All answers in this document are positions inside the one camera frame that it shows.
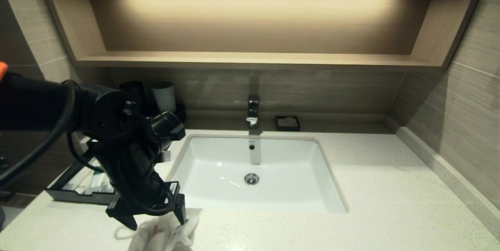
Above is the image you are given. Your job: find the wooden wall shelf niche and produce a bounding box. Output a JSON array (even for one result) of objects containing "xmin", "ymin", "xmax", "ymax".
[{"xmin": 35, "ymin": 0, "xmax": 491, "ymax": 73}]

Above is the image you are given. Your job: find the chrome faucet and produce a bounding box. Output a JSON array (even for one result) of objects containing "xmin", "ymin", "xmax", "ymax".
[{"xmin": 246, "ymin": 95, "xmax": 261, "ymax": 130}]

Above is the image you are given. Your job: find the long clear toothbrush packet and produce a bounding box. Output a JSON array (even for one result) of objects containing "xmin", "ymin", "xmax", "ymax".
[{"xmin": 88, "ymin": 171, "xmax": 114, "ymax": 194}]

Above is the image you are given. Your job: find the white cup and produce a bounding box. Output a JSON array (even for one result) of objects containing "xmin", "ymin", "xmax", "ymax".
[{"xmin": 152, "ymin": 82, "xmax": 177, "ymax": 114}]

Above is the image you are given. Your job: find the black soap dish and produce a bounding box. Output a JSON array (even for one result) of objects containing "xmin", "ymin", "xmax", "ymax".
[{"xmin": 275, "ymin": 116, "xmax": 300, "ymax": 132}]

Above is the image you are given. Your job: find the clear bag with white tube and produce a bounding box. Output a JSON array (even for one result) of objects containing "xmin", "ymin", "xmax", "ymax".
[{"xmin": 129, "ymin": 214, "xmax": 200, "ymax": 251}]

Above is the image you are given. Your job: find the black cup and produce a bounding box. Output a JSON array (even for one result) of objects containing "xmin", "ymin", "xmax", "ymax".
[{"xmin": 119, "ymin": 81, "xmax": 147, "ymax": 105}]

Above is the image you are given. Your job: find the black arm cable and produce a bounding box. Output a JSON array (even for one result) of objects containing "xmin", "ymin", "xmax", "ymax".
[{"xmin": 0, "ymin": 80, "xmax": 77, "ymax": 187}]

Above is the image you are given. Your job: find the white sink basin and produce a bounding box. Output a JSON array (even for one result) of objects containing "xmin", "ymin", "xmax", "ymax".
[{"xmin": 166, "ymin": 134, "xmax": 349, "ymax": 214}]

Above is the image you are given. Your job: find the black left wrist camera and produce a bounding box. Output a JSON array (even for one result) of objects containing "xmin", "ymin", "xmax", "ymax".
[{"xmin": 148, "ymin": 110, "xmax": 187, "ymax": 144}]

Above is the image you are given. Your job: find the long packet with green label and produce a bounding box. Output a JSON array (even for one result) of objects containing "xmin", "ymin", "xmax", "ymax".
[{"xmin": 62, "ymin": 165, "xmax": 98, "ymax": 195}]

